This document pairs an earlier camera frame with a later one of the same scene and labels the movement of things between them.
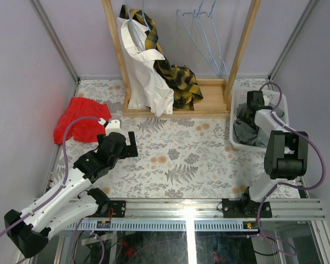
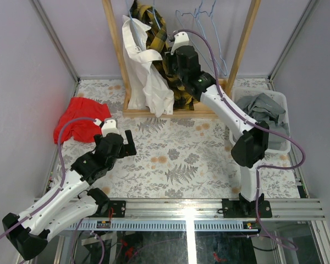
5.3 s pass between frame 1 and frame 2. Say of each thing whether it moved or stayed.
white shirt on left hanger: stayed
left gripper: stayed
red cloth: stayed
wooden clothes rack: stayed
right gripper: moved
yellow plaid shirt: moved
